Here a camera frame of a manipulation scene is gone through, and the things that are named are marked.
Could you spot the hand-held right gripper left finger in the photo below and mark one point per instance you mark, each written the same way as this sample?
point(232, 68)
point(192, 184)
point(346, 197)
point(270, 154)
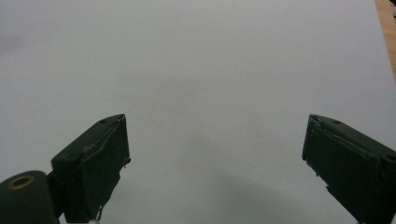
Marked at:
point(93, 168)

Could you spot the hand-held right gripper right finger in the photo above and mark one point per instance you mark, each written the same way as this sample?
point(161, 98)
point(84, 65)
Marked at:
point(348, 161)

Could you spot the wooden strip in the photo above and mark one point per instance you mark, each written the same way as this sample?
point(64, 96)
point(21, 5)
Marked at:
point(387, 28)

